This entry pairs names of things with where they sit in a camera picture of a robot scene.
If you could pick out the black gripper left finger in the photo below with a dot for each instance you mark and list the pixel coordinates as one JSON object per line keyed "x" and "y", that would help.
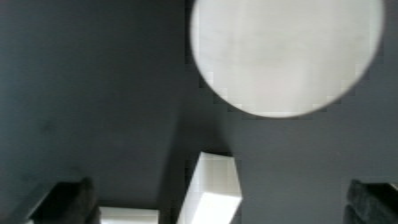
{"x": 70, "y": 204}

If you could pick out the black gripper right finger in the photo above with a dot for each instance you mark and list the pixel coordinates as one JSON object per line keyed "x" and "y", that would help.
{"x": 372, "y": 207}

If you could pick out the white lamp bulb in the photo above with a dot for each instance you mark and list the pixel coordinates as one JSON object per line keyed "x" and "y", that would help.
{"x": 284, "y": 51}

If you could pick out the white U-shaped fence frame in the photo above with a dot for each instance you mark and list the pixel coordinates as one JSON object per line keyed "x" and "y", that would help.
{"x": 213, "y": 199}

